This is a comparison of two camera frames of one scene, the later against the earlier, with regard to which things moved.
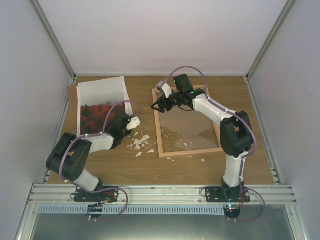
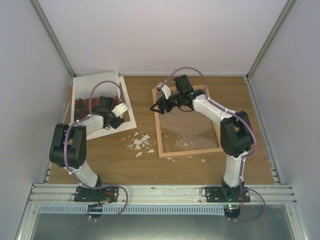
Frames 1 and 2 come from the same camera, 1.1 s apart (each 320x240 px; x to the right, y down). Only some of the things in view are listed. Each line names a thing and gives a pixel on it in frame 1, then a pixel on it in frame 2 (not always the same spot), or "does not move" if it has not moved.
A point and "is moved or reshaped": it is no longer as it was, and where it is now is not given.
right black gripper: [161, 101] does not move
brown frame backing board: [72, 118] is moved or reshaped
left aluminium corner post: [53, 34] does not move
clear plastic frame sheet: [183, 130] does not move
